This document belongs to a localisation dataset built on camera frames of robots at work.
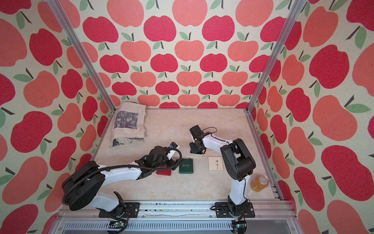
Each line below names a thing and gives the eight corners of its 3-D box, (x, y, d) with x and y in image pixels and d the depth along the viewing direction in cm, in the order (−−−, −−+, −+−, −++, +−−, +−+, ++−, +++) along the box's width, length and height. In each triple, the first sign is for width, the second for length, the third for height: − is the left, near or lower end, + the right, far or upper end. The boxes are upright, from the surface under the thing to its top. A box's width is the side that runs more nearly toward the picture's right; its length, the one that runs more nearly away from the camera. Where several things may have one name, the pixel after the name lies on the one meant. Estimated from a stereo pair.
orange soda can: (250, 189, 82) (257, 183, 73) (250, 180, 86) (258, 173, 77) (260, 193, 81) (269, 187, 72) (260, 183, 84) (269, 176, 76)
